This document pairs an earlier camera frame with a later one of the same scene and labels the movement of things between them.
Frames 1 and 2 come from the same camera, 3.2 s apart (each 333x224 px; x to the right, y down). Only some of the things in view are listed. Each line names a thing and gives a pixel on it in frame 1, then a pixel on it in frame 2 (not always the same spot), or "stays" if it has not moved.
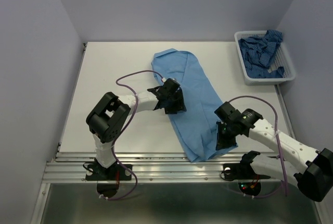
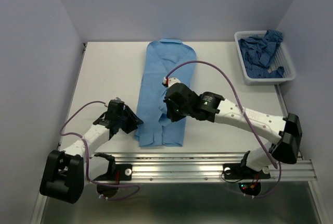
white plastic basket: [282, 59] stays
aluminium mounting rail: [151, 168] stays
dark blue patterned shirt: [258, 53] stays
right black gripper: [222, 143] -> [174, 116]
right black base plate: [241, 171] stays
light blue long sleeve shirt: [197, 127] -> [163, 57]
